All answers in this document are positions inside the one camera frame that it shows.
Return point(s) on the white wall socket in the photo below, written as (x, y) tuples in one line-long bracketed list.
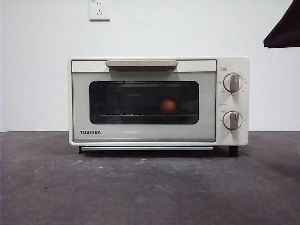
[(99, 15)]

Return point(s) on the cream glass oven door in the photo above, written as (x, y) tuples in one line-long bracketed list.
[(81, 105)]

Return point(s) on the cream Toshiba toaster oven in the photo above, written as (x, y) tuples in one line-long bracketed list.
[(245, 105)]

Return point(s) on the silver oven crumb tray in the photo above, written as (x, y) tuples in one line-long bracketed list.
[(117, 148)]

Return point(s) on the cream round oven knob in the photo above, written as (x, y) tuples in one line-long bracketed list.
[(232, 120), (232, 82)]

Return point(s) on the brown egg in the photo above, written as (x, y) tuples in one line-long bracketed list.
[(168, 105)]

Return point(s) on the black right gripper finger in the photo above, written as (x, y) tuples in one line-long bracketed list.
[(287, 30)]

